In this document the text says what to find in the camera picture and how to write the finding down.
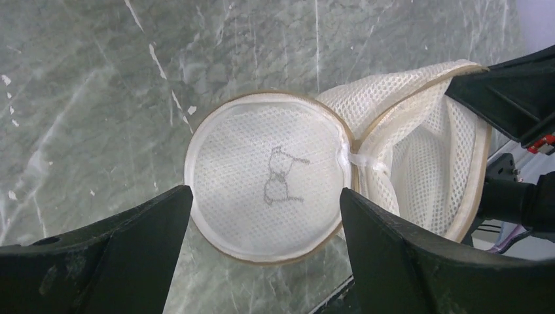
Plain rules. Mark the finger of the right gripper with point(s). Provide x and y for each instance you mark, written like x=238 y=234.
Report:
x=515 y=97

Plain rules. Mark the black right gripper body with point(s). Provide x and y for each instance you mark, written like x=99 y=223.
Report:
x=544 y=145

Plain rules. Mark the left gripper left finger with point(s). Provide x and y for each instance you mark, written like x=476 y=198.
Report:
x=121 y=264

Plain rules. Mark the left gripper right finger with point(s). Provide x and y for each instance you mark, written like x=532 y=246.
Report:
x=399 y=267

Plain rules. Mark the white mesh laundry bag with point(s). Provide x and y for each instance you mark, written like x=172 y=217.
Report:
x=266 y=169

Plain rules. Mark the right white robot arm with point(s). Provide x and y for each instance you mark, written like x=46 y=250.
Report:
x=529 y=206

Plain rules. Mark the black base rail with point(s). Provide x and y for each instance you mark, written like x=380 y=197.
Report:
x=342 y=300

